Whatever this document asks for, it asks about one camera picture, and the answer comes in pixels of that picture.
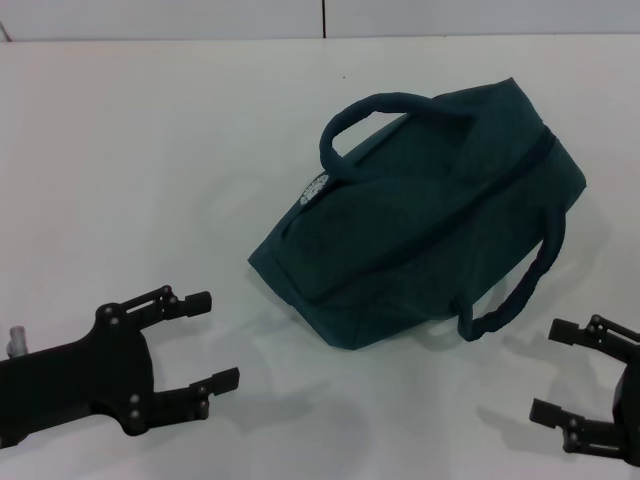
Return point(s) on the dark teal insulated lunch bag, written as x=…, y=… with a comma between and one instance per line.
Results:
x=400, y=240

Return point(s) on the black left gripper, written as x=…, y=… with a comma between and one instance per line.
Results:
x=70, y=380

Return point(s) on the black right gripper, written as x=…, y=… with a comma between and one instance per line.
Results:
x=629, y=400

